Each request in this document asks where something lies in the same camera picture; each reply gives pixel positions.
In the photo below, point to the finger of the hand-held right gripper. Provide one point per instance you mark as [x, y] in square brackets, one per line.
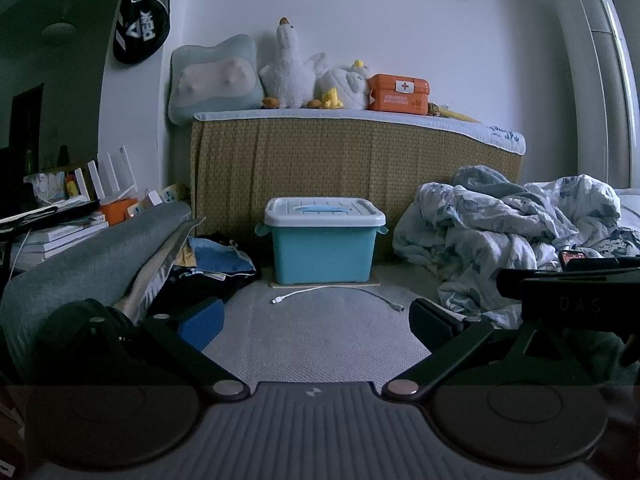
[550, 271]

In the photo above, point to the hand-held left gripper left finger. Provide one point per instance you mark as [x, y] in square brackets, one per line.
[202, 322]

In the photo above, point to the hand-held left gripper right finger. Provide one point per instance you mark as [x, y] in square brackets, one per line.
[429, 325]

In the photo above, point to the teal plastic storage box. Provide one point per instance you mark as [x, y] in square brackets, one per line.
[320, 260]

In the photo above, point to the white plastic box lid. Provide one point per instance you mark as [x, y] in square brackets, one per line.
[325, 215]

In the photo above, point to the phone with red screen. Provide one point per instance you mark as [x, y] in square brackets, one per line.
[572, 257]

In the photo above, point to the black clothing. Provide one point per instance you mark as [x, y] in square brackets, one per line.
[200, 285]

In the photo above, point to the yellow cloth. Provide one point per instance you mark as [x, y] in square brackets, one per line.
[186, 259]

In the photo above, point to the blue cloth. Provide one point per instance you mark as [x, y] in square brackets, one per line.
[225, 260]

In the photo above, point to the silver grey folded mat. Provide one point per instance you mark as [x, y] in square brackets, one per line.
[155, 270]

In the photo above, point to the floral grey quilt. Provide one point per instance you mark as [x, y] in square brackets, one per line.
[475, 230]

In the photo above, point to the white power strip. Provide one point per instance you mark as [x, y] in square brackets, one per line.
[175, 192]

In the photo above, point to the white plug adapter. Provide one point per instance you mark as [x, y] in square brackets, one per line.
[152, 196]

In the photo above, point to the grey rolled blanket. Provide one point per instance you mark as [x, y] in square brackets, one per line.
[75, 270]

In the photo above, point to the stack of books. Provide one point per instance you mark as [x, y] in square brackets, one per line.
[55, 240]

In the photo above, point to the white router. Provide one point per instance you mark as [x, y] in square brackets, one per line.
[120, 170]

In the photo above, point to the black laptop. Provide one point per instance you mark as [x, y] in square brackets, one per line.
[50, 215]

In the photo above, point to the white standing air conditioner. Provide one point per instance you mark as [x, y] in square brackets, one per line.
[595, 85]

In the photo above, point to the woven straw headboard mat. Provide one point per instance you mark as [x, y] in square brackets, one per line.
[325, 160]

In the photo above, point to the orange first aid kit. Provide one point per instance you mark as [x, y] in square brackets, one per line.
[395, 97]

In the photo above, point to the light green cushion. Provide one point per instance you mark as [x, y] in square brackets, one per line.
[215, 80]

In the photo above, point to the white duck plush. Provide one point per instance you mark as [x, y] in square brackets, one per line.
[345, 85]

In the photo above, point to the white goose plush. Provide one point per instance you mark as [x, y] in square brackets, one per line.
[290, 75]

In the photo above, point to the black racket bag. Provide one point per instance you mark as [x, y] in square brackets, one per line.
[140, 35]

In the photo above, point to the round ceiling lamp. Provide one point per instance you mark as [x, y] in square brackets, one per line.
[57, 32]

